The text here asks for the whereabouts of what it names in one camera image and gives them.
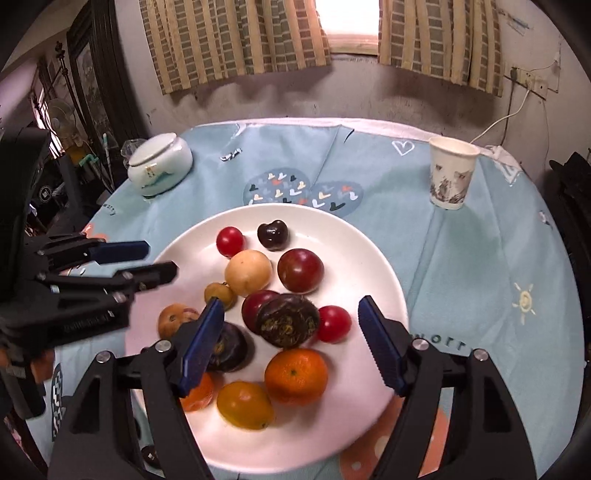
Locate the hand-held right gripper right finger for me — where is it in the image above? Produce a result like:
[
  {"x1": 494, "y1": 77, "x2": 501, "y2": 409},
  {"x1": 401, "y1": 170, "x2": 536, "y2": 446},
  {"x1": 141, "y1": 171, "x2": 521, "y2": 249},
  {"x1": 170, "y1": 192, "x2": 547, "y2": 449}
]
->
[{"x1": 358, "y1": 295, "x2": 539, "y2": 480}]

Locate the white ceramic lidded jar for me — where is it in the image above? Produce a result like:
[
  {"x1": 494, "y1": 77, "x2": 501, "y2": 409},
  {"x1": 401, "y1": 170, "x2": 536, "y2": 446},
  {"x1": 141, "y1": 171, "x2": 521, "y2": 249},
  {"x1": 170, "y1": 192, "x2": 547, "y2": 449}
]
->
[{"x1": 127, "y1": 132, "x2": 193, "y2": 198}]

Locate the dark brown mangosteen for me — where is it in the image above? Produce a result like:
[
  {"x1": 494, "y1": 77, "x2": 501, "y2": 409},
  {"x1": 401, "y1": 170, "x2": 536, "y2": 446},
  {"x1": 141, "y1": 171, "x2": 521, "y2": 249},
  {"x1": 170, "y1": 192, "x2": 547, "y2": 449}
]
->
[{"x1": 257, "y1": 294, "x2": 321, "y2": 348}]

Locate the checked striped curtain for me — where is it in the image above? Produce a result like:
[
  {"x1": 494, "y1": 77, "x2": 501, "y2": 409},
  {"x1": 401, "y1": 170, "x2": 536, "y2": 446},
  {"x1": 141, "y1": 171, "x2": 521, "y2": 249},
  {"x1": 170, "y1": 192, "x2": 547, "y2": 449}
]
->
[
  {"x1": 139, "y1": 0, "x2": 332, "y2": 95},
  {"x1": 378, "y1": 0, "x2": 505, "y2": 97}
]

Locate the dark wooden cabinet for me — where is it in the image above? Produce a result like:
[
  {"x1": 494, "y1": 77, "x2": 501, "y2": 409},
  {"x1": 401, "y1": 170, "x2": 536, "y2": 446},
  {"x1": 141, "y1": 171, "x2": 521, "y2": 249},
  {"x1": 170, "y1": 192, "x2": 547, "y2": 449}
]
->
[{"x1": 67, "y1": 4, "x2": 148, "y2": 144}]

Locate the pale yellow round fruit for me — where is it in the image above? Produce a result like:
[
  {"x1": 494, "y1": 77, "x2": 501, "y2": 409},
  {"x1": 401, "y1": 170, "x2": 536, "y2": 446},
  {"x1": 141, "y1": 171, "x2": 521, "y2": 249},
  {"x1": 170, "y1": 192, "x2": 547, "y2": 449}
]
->
[{"x1": 225, "y1": 250, "x2": 273, "y2": 297}]

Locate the white power cable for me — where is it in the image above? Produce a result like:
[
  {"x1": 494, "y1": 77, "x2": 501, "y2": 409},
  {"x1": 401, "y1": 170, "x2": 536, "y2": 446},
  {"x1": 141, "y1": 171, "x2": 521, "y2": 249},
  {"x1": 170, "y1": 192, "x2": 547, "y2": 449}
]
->
[{"x1": 471, "y1": 88, "x2": 532, "y2": 146}]

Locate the blue printed tablecloth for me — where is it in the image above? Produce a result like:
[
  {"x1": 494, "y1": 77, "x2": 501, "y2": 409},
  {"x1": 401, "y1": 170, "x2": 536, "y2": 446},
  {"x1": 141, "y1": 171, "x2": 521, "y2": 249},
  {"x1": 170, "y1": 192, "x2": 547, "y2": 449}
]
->
[{"x1": 28, "y1": 117, "x2": 583, "y2": 480}]

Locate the yellow-orange tomato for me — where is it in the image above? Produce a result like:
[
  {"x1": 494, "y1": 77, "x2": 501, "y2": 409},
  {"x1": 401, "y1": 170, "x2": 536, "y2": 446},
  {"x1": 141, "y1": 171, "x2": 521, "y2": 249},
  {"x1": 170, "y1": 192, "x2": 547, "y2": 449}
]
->
[{"x1": 217, "y1": 381, "x2": 274, "y2": 431}]

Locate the dark purple heart-shaped cherry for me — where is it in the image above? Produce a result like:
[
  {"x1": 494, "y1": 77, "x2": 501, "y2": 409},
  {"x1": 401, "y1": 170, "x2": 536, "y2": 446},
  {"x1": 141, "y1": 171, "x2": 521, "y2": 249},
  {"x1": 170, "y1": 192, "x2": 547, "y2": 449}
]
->
[{"x1": 257, "y1": 220, "x2": 290, "y2": 252}]

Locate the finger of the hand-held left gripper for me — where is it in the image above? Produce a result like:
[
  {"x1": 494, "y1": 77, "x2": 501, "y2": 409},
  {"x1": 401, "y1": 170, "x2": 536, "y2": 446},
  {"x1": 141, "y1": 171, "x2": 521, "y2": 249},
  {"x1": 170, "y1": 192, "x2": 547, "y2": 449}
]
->
[
  {"x1": 39, "y1": 261, "x2": 179, "y2": 315},
  {"x1": 28, "y1": 233, "x2": 151, "y2": 273}
]

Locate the bright window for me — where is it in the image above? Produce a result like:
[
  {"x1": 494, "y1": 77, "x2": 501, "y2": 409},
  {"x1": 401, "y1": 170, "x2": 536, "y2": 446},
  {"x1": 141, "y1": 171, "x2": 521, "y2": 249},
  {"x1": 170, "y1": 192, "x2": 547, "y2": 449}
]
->
[{"x1": 314, "y1": 0, "x2": 382, "y2": 54}]

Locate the white plate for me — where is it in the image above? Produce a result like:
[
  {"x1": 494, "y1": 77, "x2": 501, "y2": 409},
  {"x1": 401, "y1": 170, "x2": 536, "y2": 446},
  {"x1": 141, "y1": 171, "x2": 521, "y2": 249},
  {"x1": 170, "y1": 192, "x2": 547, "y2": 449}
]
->
[{"x1": 124, "y1": 203, "x2": 411, "y2": 474}]

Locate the black equipment stack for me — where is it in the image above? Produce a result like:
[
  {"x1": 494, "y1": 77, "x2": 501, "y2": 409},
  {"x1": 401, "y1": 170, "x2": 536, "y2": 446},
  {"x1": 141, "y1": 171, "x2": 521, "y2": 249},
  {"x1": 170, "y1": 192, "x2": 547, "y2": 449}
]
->
[{"x1": 547, "y1": 150, "x2": 591, "y2": 278}]

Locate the electric fan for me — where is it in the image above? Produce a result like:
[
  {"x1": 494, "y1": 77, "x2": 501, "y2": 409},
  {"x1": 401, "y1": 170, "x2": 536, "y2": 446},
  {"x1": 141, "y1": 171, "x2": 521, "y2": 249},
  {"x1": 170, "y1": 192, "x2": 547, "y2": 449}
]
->
[{"x1": 46, "y1": 97, "x2": 75, "y2": 148}]

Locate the printed paper cup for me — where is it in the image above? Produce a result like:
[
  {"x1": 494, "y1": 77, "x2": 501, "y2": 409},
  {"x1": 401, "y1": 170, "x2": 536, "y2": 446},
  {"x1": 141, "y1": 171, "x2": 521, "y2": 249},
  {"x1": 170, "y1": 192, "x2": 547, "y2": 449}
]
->
[{"x1": 429, "y1": 136, "x2": 481, "y2": 210}]

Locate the dark red plum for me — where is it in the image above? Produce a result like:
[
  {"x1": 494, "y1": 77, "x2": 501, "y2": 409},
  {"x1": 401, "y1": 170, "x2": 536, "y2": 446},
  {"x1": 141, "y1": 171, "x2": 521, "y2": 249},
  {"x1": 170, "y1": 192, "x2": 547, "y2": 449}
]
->
[
  {"x1": 241, "y1": 290, "x2": 280, "y2": 335},
  {"x1": 277, "y1": 248, "x2": 325, "y2": 294}
]

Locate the orange tangerine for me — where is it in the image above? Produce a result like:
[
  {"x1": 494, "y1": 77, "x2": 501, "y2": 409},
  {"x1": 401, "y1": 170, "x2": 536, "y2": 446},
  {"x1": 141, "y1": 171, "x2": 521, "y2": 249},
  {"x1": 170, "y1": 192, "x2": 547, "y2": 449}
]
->
[
  {"x1": 180, "y1": 371, "x2": 215, "y2": 412},
  {"x1": 264, "y1": 348, "x2": 329, "y2": 407}
]

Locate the orange-brown pear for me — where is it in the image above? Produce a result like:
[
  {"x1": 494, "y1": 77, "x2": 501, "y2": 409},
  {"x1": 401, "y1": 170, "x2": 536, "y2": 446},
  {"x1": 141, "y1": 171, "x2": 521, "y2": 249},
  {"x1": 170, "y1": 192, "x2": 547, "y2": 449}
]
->
[{"x1": 158, "y1": 303, "x2": 201, "y2": 340}]

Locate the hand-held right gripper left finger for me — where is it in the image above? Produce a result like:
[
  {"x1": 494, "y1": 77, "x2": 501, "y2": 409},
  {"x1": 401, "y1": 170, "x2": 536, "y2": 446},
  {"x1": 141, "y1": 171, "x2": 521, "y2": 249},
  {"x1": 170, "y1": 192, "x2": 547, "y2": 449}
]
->
[{"x1": 48, "y1": 296, "x2": 225, "y2": 480}]

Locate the dark purple round fruit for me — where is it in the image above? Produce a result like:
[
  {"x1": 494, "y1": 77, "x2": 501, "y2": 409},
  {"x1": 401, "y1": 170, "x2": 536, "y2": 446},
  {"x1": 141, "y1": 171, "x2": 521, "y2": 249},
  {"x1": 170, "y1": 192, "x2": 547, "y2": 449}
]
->
[{"x1": 206, "y1": 322, "x2": 256, "y2": 374}]

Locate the red cherry tomato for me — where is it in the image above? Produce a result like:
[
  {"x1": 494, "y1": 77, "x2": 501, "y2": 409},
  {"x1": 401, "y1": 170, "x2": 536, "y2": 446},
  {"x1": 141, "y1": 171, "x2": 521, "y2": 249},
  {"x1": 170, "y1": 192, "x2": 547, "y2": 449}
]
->
[
  {"x1": 216, "y1": 226, "x2": 245, "y2": 258},
  {"x1": 317, "y1": 305, "x2": 352, "y2": 344}
]

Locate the wall socket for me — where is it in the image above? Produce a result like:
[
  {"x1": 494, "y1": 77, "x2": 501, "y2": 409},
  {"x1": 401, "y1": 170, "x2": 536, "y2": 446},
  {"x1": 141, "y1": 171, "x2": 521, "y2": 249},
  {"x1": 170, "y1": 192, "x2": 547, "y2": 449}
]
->
[{"x1": 510, "y1": 67, "x2": 550, "y2": 97}]

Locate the small yellow loquat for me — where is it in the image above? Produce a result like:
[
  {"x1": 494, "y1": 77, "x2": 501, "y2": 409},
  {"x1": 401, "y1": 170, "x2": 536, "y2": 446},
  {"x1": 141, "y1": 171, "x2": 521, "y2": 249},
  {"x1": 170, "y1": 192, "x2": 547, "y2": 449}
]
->
[{"x1": 204, "y1": 282, "x2": 238, "y2": 311}]

